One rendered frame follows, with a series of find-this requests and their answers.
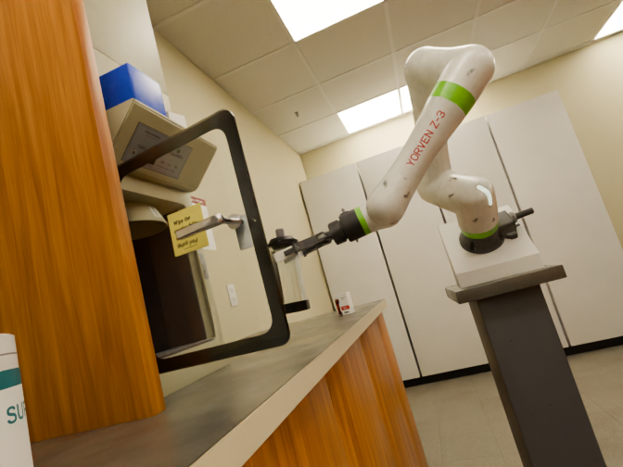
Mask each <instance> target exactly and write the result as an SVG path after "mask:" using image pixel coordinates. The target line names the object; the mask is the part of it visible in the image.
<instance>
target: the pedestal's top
mask: <svg viewBox="0 0 623 467"><path fill-rule="evenodd" d="M566 277H567V276H566V272H565V269H564V267H563V265H562V264H561V265H544V268H540V269H536V270H533V271H527V272H523V273H519V274H516V275H512V276H508V277H504V278H501V279H497V280H493V281H489V282H485V283H482V284H476V285H472V286H468V287H465V288H460V287H459V286H458V285H457V284H456V285H452V286H448V287H445V291H446V294H447V297H448V298H450V299H451V300H453V301H455V302H457V303H458V304H463V303H467V302H471V301H475V300H479V299H482V298H486V297H493V296H497V295H499V294H503V293H507V292H511V291H515V290H518V289H522V288H526V287H530V286H533V285H537V284H544V283H548V282H551V281H555V280H559V279H563V278H566Z"/></svg>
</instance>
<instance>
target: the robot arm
mask: <svg viewBox="0 0 623 467"><path fill-rule="evenodd" d="M494 71H495V59H494V56H493V54H492V53H491V52H490V50H489V49H488V48H487V47H485V46H483V45H480V44H469V45H462V46H455V47H434V46H424V47H420V48H418V49H416V50H415V51H413V52H412V53H411V54H410V55H409V57H408V58H407V60H406V62H405V66H404V77H405V81H406V83H407V87H408V91H409V96H410V100H411V105H412V110H413V120H414V128H413V131H412V132H411V134H410V136H409V138H408V140H407V142H406V143H405V145H404V147H403V149H402V150H401V152H400V153H399V155H398V156H397V158H396V160H395V161H394V163H393V164H392V166H391V167H390V169H389V170H388V172H387V173H386V175H385V176H384V178H383V179H382V180H381V182H380V183H379V184H378V186H377V187H376V188H375V190H374V191H373V192H372V193H371V194H370V195H369V197H368V199H367V202H366V203H364V204H362V205H360V206H358V207H357V208H354V209H352V210H350V211H348V210H347V211H345V209H343V208H342V209H341V210H342V213H341V214H340V215H339V216H338V218H339V221H337V220H335V221H332V222H330V223H328V225H327V226H328V229H329V231H328V232H325V233H324V232H319V233H318V234H316V235H313V236H311V237H309V238H306V239H304V240H302V241H299V242H297V243H295V244H294V243H292V244H291V245H292V246H290V247H287V248H285V249H283V250H281V251H279V252H277V253H275V254H273V257H274V259H275V262H276V263H278V262H280V261H282V260H285V259H288V258H290V257H292V256H294V255H297V253H299V258H300V257H302V256H304V257H307V255H308V254H310V253H311V252H313V251H315V250H317V249H319V248H321V247H323V246H326V245H329V244H331V243H332V240H334V241H335V243H336V244H337V245H340V244H342V243H345V242H347V239H348V238H349V240H350V242H353V241H356V242H357V243H358V242H359V241H358V240H359V238H362V237H364V236H366V235H367V234H370V233H373V232H375V231H378V230H382V229H386V228H390V227H392V226H394V225H396V224H397V223H398V222H399V221H400V220H401V218H402V217H403V215H404V213H405V211H406V209H407V207H408V205H409V203H410V201H411V199H412V197H413V194H414V192H415V190H416V189H417V192H418V194H419V196H420V197H421V198H422V199H423V200H425V202H428V203H430V204H433V205H435V206H438V207H440V208H444V209H446V210H448V211H450V212H453V213H455V215H456V218H457V221H458V225H459V228H460V229H461V233H460V235H459V241H460V245H461V247H462V248H463V249H464V250H466V251H468V252H470V253H474V254H486V253H489V252H492V251H494V250H496V249H498V248H499V247H500V246H501V245H502V244H503V242H504V239H505V238H506V239H516V238H517V237H518V234H517V231H516V227H517V226H520V224H519V223H518V224H515V223H516V222H517V220H518V219H521V218H523V217H526V216H528V215H530V214H533V213H534V210H533V208H528V209H525V210H522V211H520V212H517V213H513V212H509V213H507V212H506V211H505V210H503V211H501V212H498V206H497V200H496V195H495V189H494V185H493V183H492V181H491V180H489V179H488V178H485V177H482V176H476V175H468V174H461V173H457V172H454V171H453V170H452V169H451V162H450V156H449V149H448V142H447V141H448V140H449V139H450V137H451V136H452V134H453V133H454V132H455V131H456V129H457V128H458V127H459V125H460V124H461V123H462V121H463V120H464V118H465V117H466V116H467V114H468V113H469V111H470V110H471V109H472V107H473V106H474V104H475V103H476V101H477V100H478V99H479V98H480V96H481V95H482V93H483V92H484V90H485V89H486V87H487V85H488V84H489V82H490V80H491V79H492V77H493V74H494Z"/></svg>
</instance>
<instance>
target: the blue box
mask: <svg viewBox="0 0 623 467"><path fill-rule="evenodd" d="M99 80H100V85H101V90H102V95H103V99H104V104H105V109H106V110H108V109H110V108H112V107H115V106H117V105H119V104H121V103H123V102H125V101H127V100H129V99H131V98H134V99H136V100H138V101H140V102H141V103H143V104H145V105H147V106H148V107H151V108H153V109H154V110H156V111H157V112H159V113H161V114H162V115H164V116H166V117H167V114H166V110H165V107H164V102H163V98H162V93H161V90H160V86H159V83H157V82H155V81H154V80H152V79H151V78H149V77H148V76H146V75H145V74H144V73H143V72H142V71H140V70H139V69H137V68H135V67H134V66H132V65H131V64H129V63H125V64H123V65H121V66H119V67H117V68H116V69H113V70H111V71H109V72H107V73H105V74H103V75H101V76H100V77H99Z"/></svg>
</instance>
